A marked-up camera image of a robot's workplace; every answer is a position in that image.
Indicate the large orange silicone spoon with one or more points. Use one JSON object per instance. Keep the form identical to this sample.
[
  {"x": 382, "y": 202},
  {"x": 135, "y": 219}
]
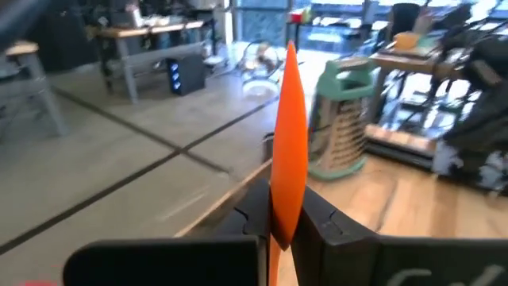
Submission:
[{"x": 289, "y": 139}]

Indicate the black clamp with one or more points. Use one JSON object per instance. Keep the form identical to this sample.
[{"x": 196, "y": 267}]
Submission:
[{"x": 268, "y": 149}]

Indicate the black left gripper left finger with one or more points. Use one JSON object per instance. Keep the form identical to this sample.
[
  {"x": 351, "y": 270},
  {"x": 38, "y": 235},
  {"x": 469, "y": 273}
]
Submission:
[{"x": 166, "y": 264}]

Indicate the wooden top work table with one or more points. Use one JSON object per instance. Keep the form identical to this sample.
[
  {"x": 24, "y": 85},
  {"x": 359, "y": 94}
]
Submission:
[{"x": 158, "y": 28}]

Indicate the black chair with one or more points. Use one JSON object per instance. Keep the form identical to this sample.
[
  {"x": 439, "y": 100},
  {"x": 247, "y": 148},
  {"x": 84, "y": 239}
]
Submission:
[{"x": 405, "y": 18}]

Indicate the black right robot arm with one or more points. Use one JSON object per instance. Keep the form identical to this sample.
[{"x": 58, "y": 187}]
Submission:
[{"x": 484, "y": 119}]

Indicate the teal steel box grater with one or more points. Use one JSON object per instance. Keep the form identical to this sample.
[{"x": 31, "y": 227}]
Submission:
[{"x": 341, "y": 127}]

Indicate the wooden desk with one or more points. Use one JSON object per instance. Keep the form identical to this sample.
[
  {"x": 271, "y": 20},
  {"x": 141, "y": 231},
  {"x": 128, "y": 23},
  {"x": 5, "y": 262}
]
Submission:
[{"x": 405, "y": 61}]

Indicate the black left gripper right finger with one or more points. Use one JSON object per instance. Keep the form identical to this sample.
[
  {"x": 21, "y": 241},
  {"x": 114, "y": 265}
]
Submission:
[{"x": 397, "y": 262}]

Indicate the grey leg side table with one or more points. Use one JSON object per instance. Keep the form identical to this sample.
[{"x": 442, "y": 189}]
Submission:
[{"x": 24, "y": 47}]

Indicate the orange bowl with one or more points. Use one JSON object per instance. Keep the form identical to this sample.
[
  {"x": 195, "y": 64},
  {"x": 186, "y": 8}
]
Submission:
[{"x": 406, "y": 41}]

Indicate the computer tower blue lights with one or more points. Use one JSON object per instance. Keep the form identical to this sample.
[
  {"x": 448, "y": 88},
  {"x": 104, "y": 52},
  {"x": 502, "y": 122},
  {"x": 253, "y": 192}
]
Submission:
[{"x": 190, "y": 75}]

